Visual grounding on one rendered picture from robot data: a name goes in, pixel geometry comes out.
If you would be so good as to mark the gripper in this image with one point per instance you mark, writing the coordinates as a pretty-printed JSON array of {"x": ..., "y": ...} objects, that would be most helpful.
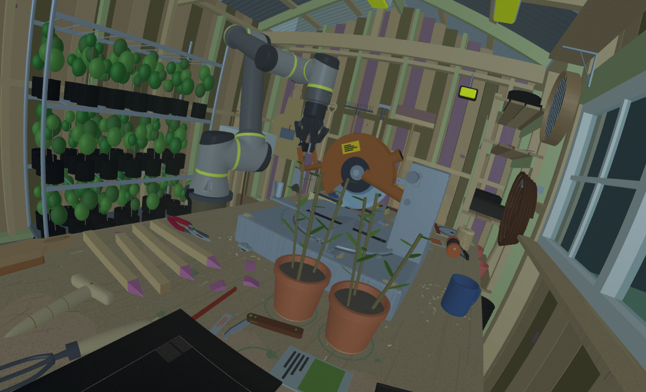
[{"x": 315, "y": 115}]

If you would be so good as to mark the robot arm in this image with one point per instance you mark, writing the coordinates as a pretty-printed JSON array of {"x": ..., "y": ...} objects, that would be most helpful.
[{"x": 246, "y": 149}]

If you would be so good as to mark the orange saw head guard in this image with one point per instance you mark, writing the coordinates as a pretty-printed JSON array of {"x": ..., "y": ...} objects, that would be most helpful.
[{"x": 371, "y": 155}]

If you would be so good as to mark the pale blue lower blade guard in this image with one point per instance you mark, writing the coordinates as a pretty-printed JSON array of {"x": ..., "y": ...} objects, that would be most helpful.
[{"x": 362, "y": 189}]

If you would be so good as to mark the grey cut-off saw body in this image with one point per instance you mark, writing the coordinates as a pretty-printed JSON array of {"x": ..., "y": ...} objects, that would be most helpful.
[{"x": 420, "y": 212}]

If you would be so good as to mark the grey cup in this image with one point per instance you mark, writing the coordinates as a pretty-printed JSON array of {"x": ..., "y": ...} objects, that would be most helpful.
[{"x": 278, "y": 190}]

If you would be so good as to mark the grey round knob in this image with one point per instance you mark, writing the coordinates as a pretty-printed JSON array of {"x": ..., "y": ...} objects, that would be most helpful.
[{"x": 414, "y": 177}]

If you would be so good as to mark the purple offcut piece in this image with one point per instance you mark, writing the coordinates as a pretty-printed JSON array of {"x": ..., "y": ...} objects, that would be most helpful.
[
  {"x": 217, "y": 285},
  {"x": 251, "y": 281},
  {"x": 250, "y": 266}
]

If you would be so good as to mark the yellow ceiling light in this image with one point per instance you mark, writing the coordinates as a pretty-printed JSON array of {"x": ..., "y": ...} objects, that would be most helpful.
[
  {"x": 378, "y": 2},
  {"x": 506, "y": 10}
]

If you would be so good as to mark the terracotta pot with bamboo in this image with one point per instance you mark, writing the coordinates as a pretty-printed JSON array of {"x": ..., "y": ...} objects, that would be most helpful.
[
  {"x": 299, "y": 299},
  {"x": 352, "y": 326}
]

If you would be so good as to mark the wooden stake purple tip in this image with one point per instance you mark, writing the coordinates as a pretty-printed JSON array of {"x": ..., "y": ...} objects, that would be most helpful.
[
  {"x": 184, "y": 242},
  {"x": 162, "y": 250},
  {"x": 110, "y": 256},
  {"x": 143, "y": 264}
]

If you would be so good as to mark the orange reel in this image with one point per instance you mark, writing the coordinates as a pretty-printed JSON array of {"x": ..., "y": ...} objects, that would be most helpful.
[{"x": 453, "y": 249}]

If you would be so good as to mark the beige twine ball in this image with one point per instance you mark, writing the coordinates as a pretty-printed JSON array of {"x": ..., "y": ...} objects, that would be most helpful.
[{"x": 466, "y": 236}]

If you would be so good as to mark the black box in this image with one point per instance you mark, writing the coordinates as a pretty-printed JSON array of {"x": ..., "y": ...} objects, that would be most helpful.
[{"x": 486, "y": 204}]

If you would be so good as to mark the red pencil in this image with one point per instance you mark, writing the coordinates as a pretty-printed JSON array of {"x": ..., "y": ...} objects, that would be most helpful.
[{"x": 214, "y": 304}]

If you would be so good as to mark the metal rack with seedlings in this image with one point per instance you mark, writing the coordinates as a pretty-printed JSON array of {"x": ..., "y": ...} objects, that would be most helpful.
[{"x": 110, "y": 98}]

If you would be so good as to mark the small grey packet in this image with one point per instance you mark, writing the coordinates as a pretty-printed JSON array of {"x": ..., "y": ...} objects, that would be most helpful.
[{"x": 222, "y": 322}]

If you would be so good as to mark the blue mug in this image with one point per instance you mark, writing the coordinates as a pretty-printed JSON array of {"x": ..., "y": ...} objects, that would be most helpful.
[{"x": 459, "y": 296}]

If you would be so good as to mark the grey and green seed packet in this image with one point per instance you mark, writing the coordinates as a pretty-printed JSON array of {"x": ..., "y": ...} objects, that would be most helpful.
[{"x": 314, "y": 375}]

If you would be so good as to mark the black bin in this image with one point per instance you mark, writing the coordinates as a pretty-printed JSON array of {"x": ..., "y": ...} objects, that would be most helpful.
[{"x": 487, "y": 313}]

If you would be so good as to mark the round wooden sieve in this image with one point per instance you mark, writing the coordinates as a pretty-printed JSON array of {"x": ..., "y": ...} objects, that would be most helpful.
[{"x": 559, "y": 109}]

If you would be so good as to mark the black tray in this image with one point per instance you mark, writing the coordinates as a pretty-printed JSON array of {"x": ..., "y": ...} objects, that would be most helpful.
[{"x": 181, "y": 365}]

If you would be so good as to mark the wooden side cabinet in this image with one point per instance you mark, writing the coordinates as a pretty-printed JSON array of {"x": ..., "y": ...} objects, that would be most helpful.
[{"x": 551, "y": 326}]

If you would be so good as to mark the wooden dibber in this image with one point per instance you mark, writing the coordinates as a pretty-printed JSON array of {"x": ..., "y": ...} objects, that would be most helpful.
[{"x": 56, "y": 307}]

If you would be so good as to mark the window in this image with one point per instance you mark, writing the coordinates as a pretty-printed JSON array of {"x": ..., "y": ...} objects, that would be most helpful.
[{"x": 616, "y": 201}]

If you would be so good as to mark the brown wooden plank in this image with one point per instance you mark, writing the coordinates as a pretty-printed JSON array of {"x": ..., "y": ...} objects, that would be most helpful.
[{"x": 7, "y": 261}]

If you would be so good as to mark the yellow wall lamp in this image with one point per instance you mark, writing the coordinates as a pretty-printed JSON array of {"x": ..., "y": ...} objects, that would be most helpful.
[{"x": 468, "y": 92}]

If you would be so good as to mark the wall shelf with black pan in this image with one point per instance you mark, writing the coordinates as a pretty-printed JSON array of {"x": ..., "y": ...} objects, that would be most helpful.
[{"x": 521, "y": 106}]

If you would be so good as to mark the wooden bracket shelf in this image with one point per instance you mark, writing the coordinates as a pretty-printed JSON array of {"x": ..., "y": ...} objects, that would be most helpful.
[{"x": 611, "y": 32}]

